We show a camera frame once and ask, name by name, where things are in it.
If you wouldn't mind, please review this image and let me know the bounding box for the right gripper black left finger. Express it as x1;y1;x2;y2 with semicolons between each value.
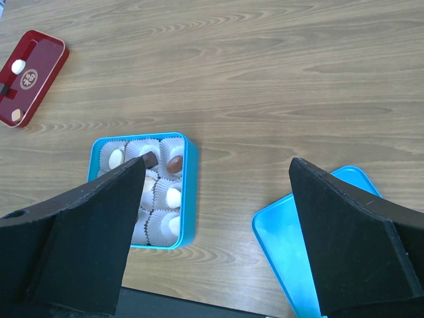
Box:
1;158;146;315

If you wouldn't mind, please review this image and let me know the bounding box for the small beige chocolate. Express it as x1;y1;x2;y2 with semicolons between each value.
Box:
11;109;23;123

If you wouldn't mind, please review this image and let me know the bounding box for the red lacquer tray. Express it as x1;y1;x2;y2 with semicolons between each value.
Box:
1;30;70;128

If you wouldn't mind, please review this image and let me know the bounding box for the dark square chocolate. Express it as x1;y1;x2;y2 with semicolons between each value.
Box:
141;151;158;169
0;83;9;95

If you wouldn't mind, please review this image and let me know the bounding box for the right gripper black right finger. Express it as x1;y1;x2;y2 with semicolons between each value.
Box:
289;158;423;317

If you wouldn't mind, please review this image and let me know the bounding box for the teal tin lid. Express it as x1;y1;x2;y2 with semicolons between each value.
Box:
252;159;384;317

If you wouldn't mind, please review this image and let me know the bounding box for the white almond chocolate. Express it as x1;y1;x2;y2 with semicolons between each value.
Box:
166;187;182;209

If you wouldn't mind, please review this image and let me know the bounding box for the beige square chocolate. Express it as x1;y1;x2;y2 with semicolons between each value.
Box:
142;176;156;195

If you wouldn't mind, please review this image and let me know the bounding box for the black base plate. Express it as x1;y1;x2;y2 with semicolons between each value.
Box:
115;287;264;318

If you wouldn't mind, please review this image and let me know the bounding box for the teal square tin box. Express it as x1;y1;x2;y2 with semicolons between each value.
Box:
87;132;199;250

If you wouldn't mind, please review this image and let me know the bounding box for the dark oval chocolate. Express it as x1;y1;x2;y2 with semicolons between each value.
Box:
166;155;183;174

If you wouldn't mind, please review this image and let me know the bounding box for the white oval chocolate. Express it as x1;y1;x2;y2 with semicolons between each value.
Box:
11;59;26;75
108;149;125;170

